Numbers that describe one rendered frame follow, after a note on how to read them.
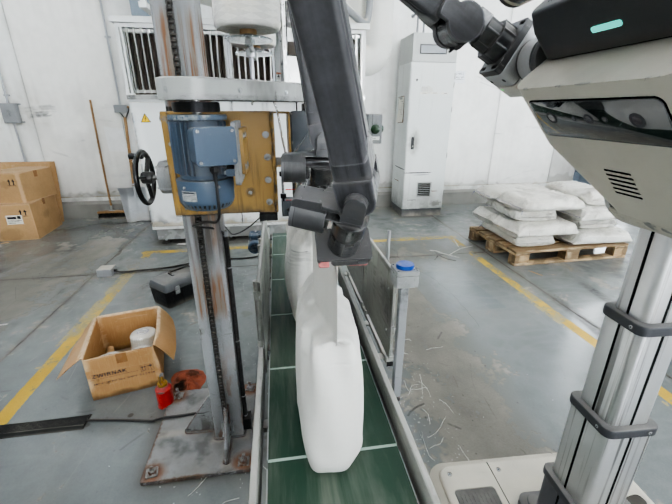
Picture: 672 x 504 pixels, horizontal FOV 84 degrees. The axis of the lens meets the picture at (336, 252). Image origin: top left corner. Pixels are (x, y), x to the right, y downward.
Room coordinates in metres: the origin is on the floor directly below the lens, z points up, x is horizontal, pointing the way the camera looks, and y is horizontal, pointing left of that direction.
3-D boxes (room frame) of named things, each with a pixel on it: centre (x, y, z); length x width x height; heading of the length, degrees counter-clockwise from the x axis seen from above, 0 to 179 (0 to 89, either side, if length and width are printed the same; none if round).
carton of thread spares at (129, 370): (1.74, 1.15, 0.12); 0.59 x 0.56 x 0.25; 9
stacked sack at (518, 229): (3.40, -1.88, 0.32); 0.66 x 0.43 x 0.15; 101
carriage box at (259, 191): (1.29, 0.37, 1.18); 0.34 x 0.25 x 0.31; 99
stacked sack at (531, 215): (3.60, -1.81, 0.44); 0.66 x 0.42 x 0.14; 3
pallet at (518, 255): (3.66, -2.14, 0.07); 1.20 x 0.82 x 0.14; 101
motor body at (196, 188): (1.05, 0.37, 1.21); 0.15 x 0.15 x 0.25
